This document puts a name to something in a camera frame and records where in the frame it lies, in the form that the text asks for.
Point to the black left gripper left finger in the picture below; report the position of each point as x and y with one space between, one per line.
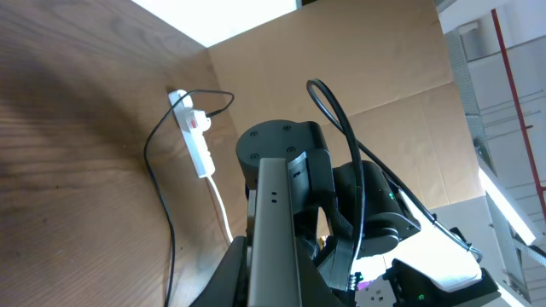
226 288

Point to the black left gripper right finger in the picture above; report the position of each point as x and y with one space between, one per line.
314 290

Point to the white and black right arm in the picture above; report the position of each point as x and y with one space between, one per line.
319 235

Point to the white USB wall charger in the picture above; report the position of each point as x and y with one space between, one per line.
197 121

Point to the white surge protector power strip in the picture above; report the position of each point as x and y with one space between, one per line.
195 143

